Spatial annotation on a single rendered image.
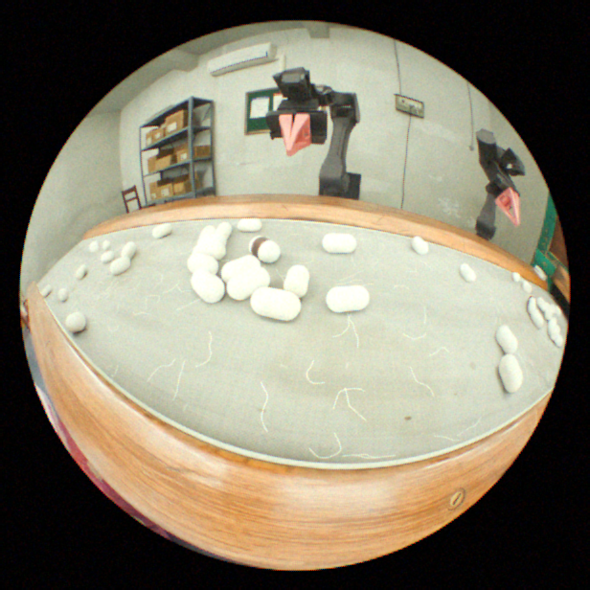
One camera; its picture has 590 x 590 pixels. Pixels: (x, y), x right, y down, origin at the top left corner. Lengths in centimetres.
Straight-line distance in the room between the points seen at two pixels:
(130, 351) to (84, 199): 441
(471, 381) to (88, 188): 469
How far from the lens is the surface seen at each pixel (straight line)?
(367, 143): 226
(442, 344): 16
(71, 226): 442
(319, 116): 36
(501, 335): 22
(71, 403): 15
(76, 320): 24
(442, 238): 39
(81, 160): 467
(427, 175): 240
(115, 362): 17
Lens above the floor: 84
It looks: 40 degrees down
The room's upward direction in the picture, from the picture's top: 1 degrees clockwise
